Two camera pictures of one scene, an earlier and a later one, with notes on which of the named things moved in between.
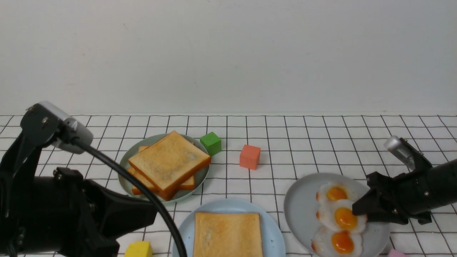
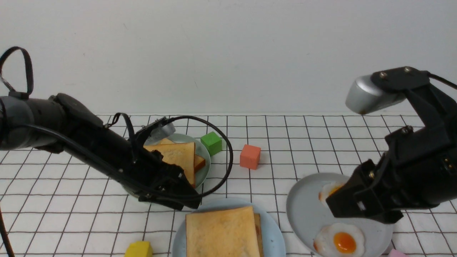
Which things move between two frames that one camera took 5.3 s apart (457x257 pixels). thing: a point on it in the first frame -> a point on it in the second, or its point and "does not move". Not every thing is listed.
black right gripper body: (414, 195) -> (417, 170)
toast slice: (165, 164) -> (230, 232)
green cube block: (212, 143) does not move
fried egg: (329, 192) does not move
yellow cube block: (139, 248) does not move
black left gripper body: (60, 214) -> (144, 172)
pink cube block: (394, 253) does not move
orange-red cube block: (249, 157) does not move
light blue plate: (273, 240) does not move
